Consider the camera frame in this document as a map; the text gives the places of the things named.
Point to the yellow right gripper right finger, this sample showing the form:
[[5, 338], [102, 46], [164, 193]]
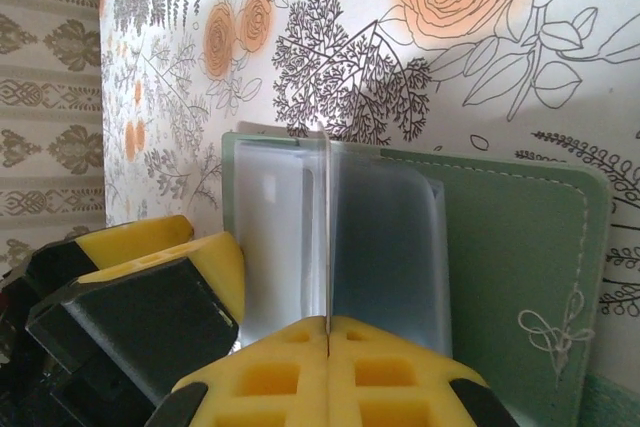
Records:
[[390, 387]]

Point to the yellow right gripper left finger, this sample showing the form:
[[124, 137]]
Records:
[[270, 387]]

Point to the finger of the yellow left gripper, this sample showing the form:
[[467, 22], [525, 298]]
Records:
[[135, 242], [150, 317]]

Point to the green card holder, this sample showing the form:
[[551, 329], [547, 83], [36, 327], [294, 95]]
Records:
[[500, 257]]

